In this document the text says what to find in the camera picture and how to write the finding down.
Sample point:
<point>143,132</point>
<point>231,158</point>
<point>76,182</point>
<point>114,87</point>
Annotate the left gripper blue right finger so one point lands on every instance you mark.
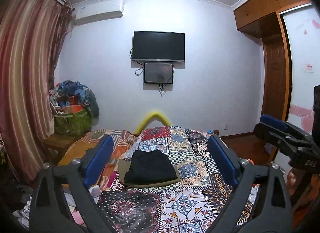
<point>272,209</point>

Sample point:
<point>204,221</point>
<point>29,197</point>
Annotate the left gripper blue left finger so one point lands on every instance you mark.
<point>49,211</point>

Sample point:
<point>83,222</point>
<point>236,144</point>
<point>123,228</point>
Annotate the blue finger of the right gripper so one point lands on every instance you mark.
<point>273,122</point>
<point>278,138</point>

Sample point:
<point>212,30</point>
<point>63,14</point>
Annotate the black pants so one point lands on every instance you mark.
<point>150,167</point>

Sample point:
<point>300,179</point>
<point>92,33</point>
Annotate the person right hand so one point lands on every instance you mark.
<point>291,181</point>

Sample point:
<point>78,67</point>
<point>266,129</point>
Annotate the folded khaki pants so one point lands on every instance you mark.
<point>123,168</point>

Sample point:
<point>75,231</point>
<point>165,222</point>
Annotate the green storage bag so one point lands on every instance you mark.
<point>74,124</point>

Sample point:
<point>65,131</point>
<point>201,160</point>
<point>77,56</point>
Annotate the wooden wardrobe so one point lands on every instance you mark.
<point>261,19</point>

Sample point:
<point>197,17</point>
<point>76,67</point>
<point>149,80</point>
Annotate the white sliding wardrobe door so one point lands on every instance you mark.
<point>302,30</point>

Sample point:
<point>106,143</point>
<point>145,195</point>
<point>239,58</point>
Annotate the orange patterned sheet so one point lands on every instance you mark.
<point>92,145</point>

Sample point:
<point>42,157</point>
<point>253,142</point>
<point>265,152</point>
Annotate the yellow curved pillow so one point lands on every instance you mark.
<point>151,117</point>

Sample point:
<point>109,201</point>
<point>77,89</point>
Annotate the pile of blue clothes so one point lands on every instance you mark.
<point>81,94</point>

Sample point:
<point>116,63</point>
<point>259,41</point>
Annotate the small black monitor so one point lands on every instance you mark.
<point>158,73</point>

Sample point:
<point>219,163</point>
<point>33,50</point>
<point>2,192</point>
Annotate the striped red curtain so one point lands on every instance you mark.
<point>32,35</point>

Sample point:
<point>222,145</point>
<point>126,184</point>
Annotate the white air conditioner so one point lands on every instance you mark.
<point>108,9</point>

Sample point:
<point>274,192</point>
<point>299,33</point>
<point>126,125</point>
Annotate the black wall television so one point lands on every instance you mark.
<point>158,46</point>

